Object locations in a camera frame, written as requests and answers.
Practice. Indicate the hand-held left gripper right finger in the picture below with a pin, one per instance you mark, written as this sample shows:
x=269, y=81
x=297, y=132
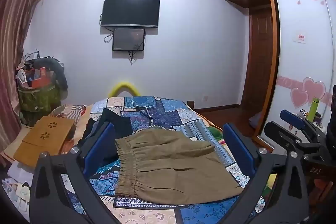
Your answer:
x=238, y=145

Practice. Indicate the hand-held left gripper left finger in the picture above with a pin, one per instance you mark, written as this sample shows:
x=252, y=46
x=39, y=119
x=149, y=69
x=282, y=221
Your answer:
x=101, y=140

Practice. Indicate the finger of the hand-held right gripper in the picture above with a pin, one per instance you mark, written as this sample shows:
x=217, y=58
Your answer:
x=281, y=134
x=290, y=116

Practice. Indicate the olive green pants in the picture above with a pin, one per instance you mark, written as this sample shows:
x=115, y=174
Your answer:
x=170, y=161

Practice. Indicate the black folded pants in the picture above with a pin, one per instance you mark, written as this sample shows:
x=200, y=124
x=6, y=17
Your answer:
x=118, y=121

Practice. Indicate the green bottle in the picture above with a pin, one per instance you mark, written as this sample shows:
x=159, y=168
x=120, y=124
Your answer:
x=313, y=109

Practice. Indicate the orange green blanket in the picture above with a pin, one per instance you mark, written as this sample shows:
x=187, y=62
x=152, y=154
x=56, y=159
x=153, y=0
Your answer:
x=215, y=132

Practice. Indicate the striped cloth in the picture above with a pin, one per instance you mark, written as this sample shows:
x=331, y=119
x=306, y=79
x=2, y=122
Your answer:
x=69, y=111

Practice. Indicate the wooden lap desk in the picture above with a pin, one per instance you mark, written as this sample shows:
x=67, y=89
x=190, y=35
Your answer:
x=42, y=140

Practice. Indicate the brown wooden door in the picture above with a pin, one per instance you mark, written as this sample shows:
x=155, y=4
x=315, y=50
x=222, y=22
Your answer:
x=260, y=61

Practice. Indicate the blue patchwork bedspread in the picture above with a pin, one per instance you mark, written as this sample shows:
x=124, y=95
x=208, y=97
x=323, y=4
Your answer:
x=162, y=111

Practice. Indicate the red box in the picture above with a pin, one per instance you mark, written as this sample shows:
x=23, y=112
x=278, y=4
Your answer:
x=39, y=81

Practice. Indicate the pile of papers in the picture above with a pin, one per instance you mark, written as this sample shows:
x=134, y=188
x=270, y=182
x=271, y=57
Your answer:
x=18, y=187

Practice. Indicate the striped red curtain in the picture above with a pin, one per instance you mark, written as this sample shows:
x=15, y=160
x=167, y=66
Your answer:
x=15, y=29

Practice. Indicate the white wall socket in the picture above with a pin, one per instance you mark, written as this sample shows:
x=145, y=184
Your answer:
x=205, y=98

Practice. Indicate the small black wall monitor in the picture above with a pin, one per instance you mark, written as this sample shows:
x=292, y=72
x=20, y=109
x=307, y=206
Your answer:
x=128, y=39

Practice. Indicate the wall-mounted black television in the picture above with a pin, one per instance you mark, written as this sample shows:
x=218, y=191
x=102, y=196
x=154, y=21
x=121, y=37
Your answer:
x=130, y=11

